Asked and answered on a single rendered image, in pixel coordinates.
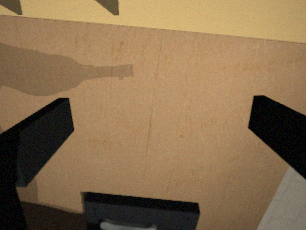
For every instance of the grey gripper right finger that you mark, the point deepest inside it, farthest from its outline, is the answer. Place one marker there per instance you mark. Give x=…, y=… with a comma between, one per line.
x=282, y=129

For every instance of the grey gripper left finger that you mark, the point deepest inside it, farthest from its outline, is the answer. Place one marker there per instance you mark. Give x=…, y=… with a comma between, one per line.
x=24, y=150

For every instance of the tan flat board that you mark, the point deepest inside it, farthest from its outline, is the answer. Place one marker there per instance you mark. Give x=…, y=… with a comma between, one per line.
x=283, y=20

